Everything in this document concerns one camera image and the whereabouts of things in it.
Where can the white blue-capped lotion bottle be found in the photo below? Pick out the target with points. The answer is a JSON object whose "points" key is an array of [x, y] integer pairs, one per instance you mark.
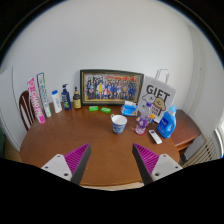
{"points": [[56, 101]]}

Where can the blue tissue pack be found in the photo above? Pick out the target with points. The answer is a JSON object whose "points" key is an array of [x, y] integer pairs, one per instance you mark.
{"points": [[129, 109]]}

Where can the white printed paper bag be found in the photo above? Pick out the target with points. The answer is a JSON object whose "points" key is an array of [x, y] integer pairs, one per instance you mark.
{"points": [[160, 95]]}

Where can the flat round red coaster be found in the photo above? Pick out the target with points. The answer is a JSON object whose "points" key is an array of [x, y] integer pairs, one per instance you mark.
{"points": [[136, 133]]}

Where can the dark blue pump bottle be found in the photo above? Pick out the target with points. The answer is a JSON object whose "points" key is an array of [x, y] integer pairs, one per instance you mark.
{"points": [[66, 100]]}

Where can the amber pump bottle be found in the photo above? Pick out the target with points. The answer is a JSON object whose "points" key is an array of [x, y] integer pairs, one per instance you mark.
{"points": [[77, 101]]}

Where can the colourful puzzle cube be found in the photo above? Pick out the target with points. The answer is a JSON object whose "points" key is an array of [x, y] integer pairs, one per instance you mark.
{"points": [[152, 117]]}

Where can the clear purple-capped water bottle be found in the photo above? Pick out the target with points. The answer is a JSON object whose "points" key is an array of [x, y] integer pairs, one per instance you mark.
{"points": [[142, 121]]}

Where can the framed group photo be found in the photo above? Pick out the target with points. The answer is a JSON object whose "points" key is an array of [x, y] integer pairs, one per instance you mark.
{"points": [[111, 87]]}

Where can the brown wooden side table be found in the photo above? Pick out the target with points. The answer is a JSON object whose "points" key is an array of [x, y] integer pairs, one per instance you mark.
{"points": [[186, 130]]}

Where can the white green shuttlecock tube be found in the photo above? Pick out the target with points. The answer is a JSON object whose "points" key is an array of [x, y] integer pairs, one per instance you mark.
{"points": [[44, 95]]}

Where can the brown wooden chair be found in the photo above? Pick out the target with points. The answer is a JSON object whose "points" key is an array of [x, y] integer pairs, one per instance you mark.
{"points": [[26, 111]]}

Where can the pink shuttlecock tube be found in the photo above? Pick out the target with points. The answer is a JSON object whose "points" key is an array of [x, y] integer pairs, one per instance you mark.
{"points": [[36, 100]]}

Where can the blue detergent bottle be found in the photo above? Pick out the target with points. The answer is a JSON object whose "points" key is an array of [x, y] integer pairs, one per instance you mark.
{"points": [[166, 125]]}

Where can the blue patterned paper cup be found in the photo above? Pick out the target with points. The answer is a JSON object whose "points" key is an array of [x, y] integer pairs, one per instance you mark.
{"points": [[119, 126]]}

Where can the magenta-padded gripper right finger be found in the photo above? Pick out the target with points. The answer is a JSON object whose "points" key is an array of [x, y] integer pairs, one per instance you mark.
{"points": [[163, 166]]}

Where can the white remote control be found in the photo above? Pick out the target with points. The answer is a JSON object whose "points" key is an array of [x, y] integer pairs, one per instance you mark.
{"points": [[155, 136]]}

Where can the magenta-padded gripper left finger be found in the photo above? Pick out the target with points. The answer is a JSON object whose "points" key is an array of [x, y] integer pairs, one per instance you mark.
{"points": [[60, 166]]}

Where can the small green packet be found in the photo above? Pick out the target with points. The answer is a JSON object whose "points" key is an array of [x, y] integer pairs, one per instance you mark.
{"points": [[93, 108], [105, 110]]}

